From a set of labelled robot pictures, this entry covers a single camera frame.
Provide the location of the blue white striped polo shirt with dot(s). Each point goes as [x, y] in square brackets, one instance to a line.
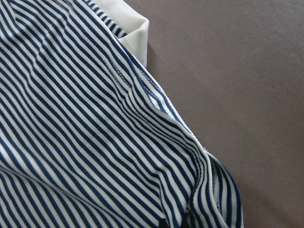
[88, 139]

